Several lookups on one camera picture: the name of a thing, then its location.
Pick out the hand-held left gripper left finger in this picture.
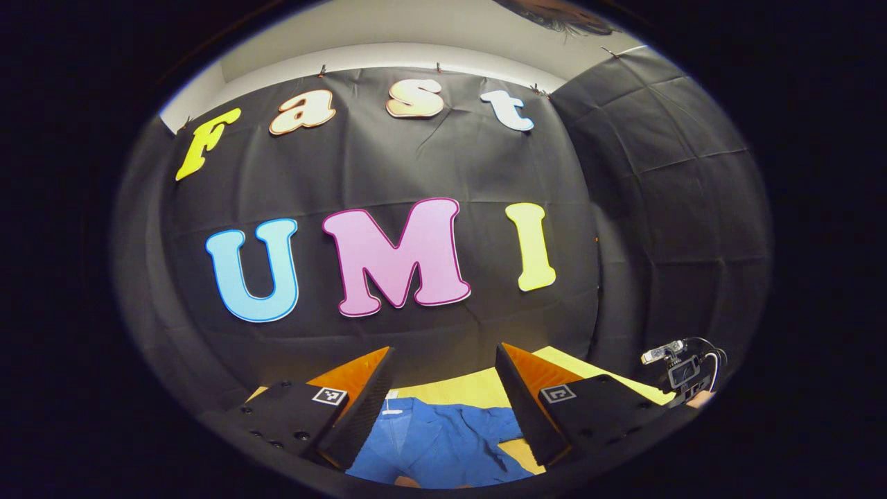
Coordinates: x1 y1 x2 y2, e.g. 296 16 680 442
222 347 397 472

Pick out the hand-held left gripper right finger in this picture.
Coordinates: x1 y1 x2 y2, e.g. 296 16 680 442
495 342 676 466

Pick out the blue button shirt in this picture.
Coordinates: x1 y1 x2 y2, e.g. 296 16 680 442
345 396 536 488

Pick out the black backdrop cloth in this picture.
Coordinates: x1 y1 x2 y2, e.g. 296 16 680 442
111 45 773 430

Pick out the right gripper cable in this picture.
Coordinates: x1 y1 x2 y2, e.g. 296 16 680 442
686 338 728 396

